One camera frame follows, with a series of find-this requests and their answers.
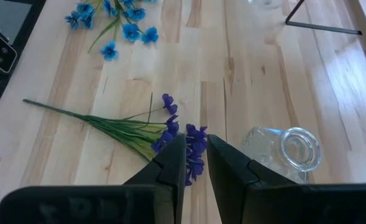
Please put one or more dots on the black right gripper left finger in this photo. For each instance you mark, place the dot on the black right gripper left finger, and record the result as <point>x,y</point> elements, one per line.
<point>158,193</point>

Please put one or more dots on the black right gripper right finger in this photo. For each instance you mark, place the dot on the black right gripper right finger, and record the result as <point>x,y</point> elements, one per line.
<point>238,193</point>

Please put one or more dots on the round textured glass vase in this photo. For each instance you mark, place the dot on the round textured glass vase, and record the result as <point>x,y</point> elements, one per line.
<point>282,152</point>

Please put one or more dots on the purple artificial flower bunch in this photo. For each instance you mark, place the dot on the purple artificial flower bunch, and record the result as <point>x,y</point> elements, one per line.
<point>123,130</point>

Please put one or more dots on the blue artificial flower bunch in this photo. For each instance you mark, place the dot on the blue artificial flower bunch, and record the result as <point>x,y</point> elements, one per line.
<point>130,31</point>

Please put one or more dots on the table-level camera box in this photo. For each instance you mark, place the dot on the table-level camera box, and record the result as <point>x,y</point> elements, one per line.
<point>1,54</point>

